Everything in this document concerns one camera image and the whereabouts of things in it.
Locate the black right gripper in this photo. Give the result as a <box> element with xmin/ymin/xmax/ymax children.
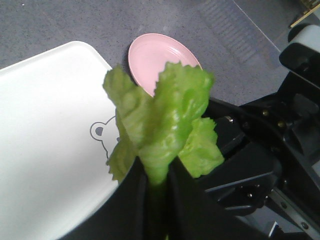
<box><xmin>197</xmin><ymin>72</ymin><xmax>320</xmax><ymax>240</ymax></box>

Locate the cream bear serving tray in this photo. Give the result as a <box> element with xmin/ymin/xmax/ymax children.
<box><xmin>0</xmin><ymin>41</ymin><xmax>118</xmax><ymax>240</ymax></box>

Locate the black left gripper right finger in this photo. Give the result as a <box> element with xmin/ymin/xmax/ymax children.
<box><xmin>167</xmin><ymin>158</ymin><xmax>268</xmax><ymax>240</ymax></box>

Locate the wooden furniture piece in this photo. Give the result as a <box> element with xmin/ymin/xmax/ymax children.
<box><xmin>289</xmin><ymin>0</ymin><xmax>320</xmax><ymax>29</ymax></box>

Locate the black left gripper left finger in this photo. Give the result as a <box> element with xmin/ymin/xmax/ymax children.
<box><xmin>61</xmin><ymin>157</ymin><xmax>148</xmax><ymax>240</ymax></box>

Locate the green lettuce leaf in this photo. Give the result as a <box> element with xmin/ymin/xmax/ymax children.
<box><xmin>103</xmin><ymin>63</ymin><xmax>224</xmax><ymax>186</ymax></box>

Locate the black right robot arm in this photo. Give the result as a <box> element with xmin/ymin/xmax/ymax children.
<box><xmin>167</xmin><ymin>24</ymin><xmax>320</xmax><ymax>240</ymax></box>

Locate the pink round plate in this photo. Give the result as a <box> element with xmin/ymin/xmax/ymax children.
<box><xmin>128</xmin><ymin>33</ymin><xmax>201</xmax><ymax>96</ymax></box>

